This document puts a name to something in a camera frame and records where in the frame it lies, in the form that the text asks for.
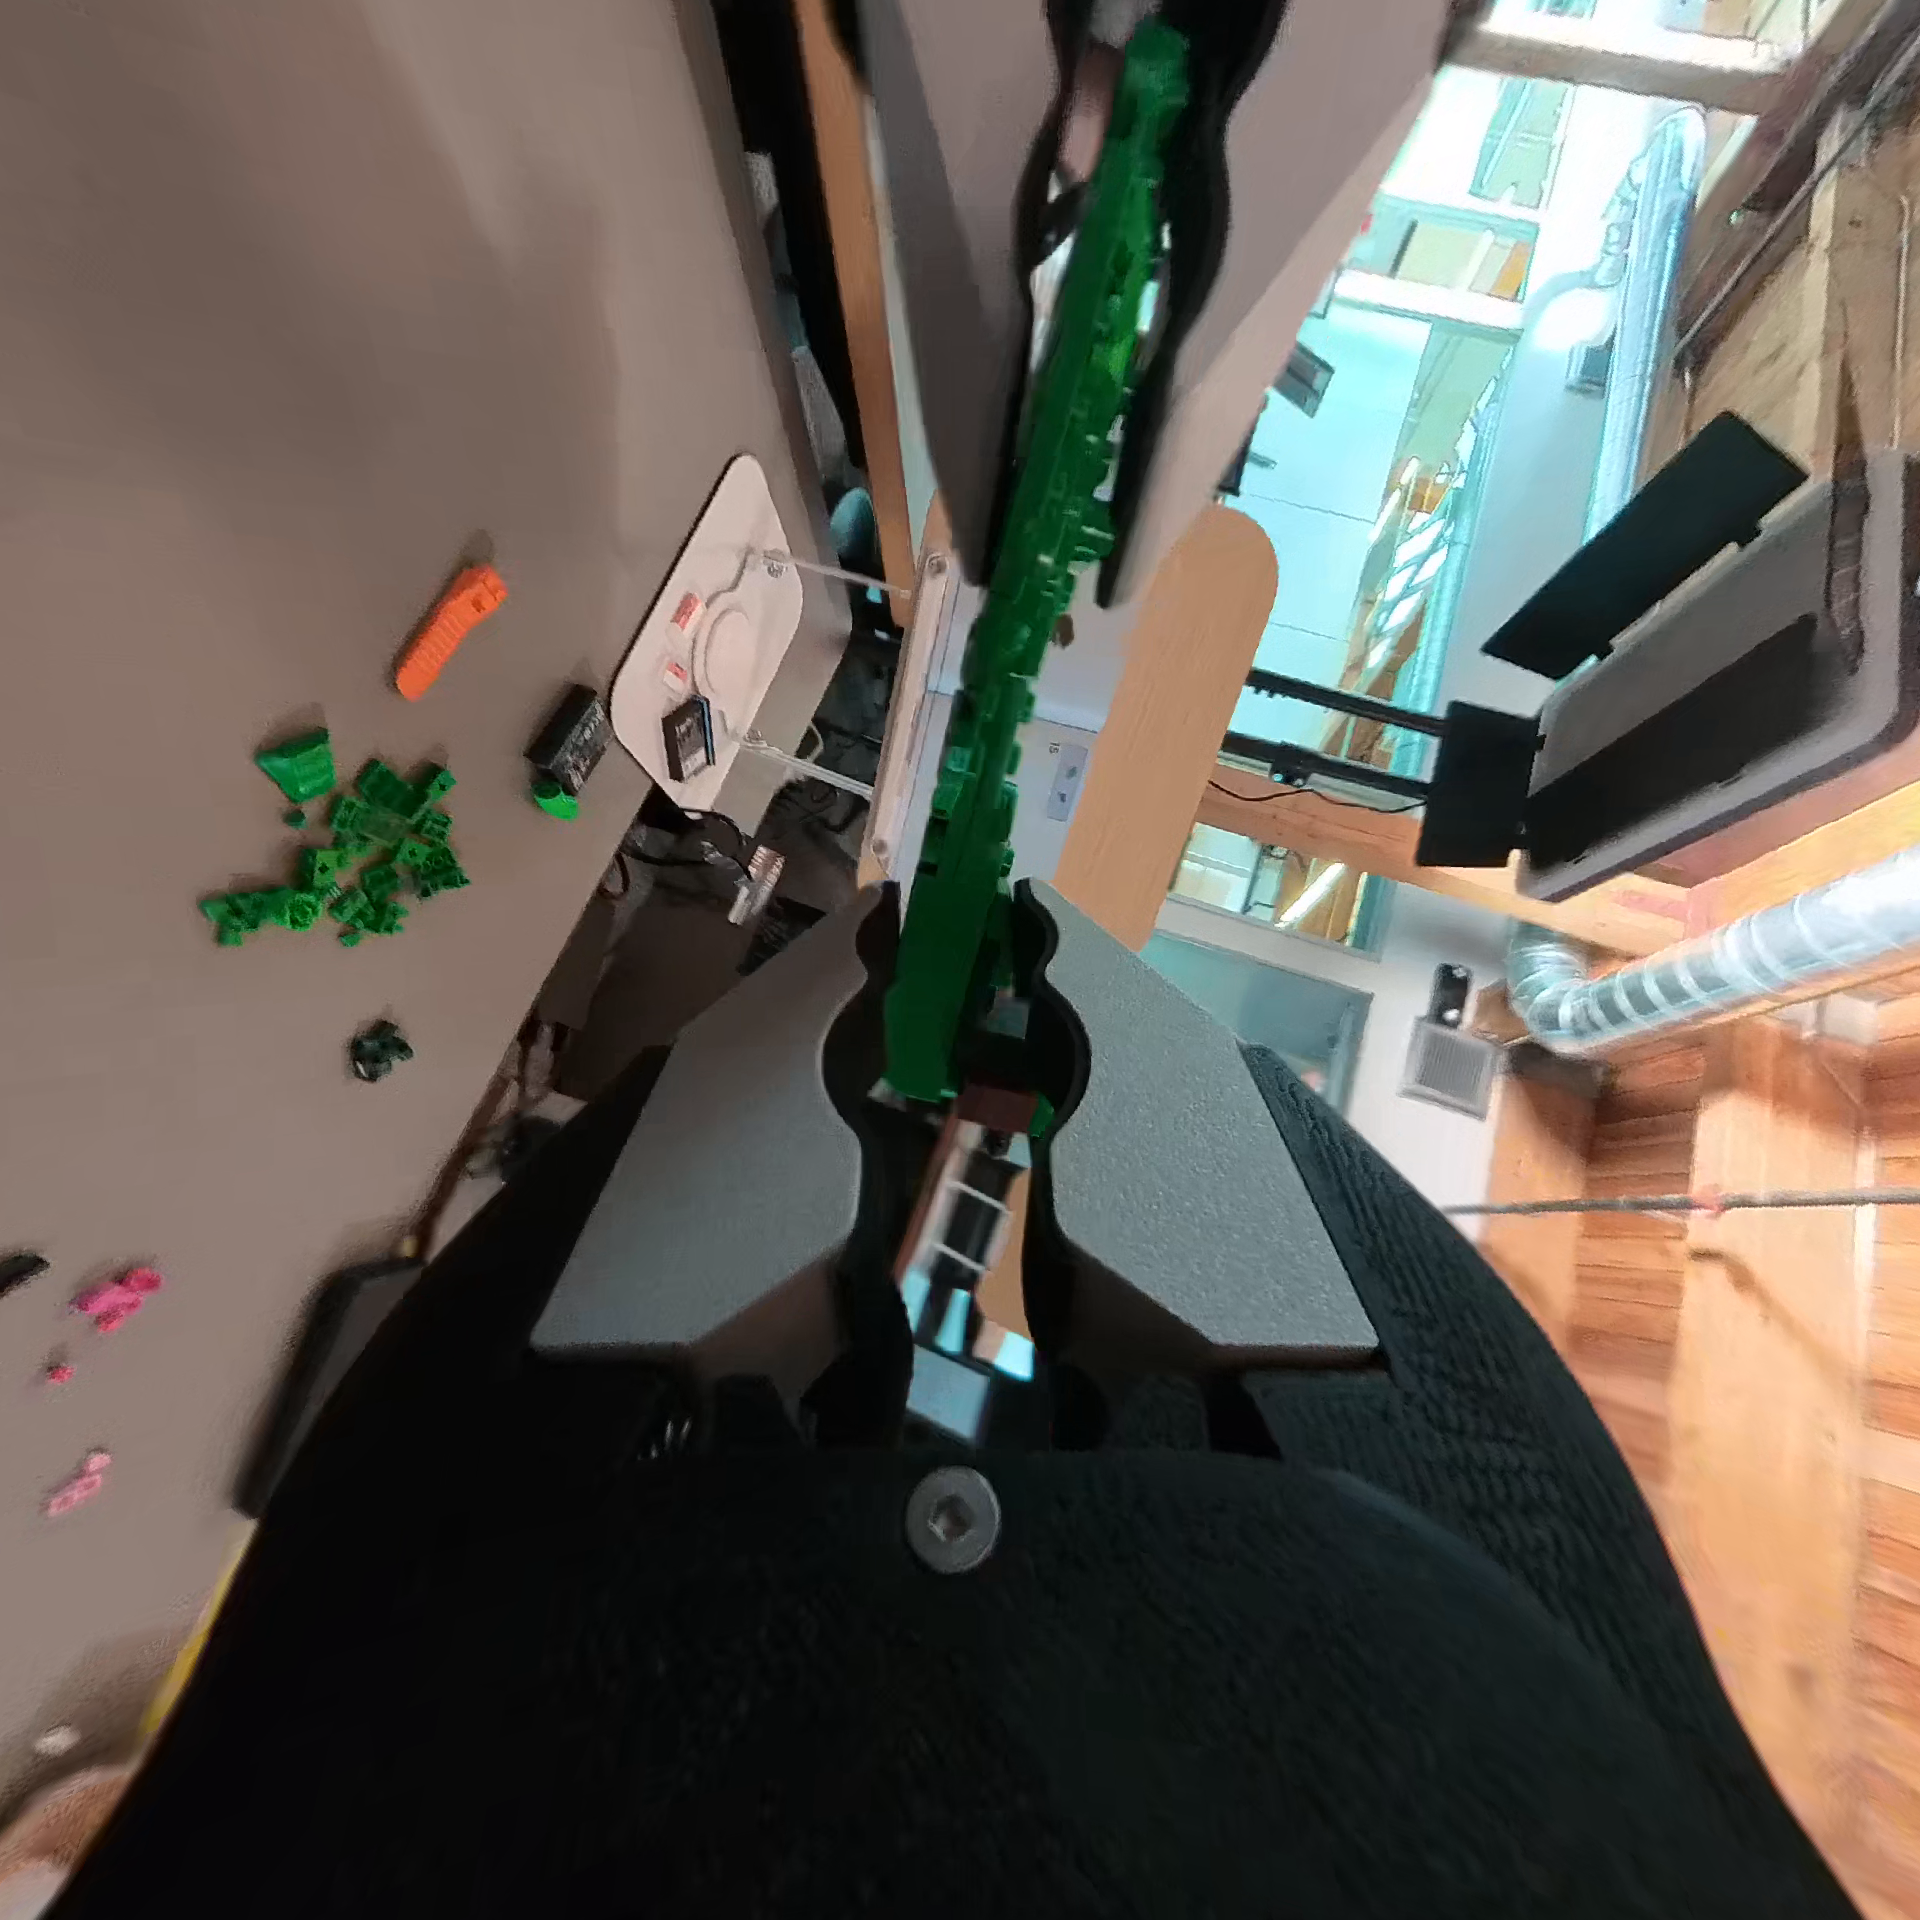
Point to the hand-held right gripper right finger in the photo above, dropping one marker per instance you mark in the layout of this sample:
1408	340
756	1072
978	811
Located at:
1185	1200

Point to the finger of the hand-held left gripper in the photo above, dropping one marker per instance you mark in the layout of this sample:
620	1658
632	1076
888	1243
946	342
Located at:
1321	150
937	224

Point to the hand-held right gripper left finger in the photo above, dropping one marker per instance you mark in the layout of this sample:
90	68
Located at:
720	1200

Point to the wooden white book stand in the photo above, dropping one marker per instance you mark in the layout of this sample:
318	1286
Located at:
758	519

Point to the green brick model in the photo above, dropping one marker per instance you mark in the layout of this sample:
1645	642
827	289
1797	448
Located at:
969	810

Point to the pile of green bricks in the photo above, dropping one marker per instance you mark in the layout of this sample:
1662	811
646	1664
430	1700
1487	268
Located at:
361	840

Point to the grey desk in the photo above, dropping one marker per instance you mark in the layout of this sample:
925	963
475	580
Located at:
225	300

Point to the dark green brick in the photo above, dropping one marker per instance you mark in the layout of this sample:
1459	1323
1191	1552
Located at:
378	1049

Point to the green round brick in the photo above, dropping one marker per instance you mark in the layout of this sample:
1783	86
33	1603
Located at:
554	801

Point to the small black blue box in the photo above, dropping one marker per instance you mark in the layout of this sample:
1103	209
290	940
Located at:
569	737

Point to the black light stand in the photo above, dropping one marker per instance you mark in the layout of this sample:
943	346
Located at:
1321	722

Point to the studio light panel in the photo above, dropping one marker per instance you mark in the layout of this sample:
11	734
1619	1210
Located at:
1650	643

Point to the pink brick cluster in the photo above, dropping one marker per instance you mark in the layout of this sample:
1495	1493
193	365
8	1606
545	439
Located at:
120	1298

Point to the orange brick separator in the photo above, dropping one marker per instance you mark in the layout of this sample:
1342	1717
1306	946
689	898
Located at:
449	631

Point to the small black brick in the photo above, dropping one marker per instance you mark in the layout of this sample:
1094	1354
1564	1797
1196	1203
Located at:
18	1272

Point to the wall vent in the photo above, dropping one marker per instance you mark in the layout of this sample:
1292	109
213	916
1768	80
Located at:
1448	1063

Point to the white air duct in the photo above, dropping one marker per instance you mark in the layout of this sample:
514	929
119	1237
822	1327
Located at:
1634	300

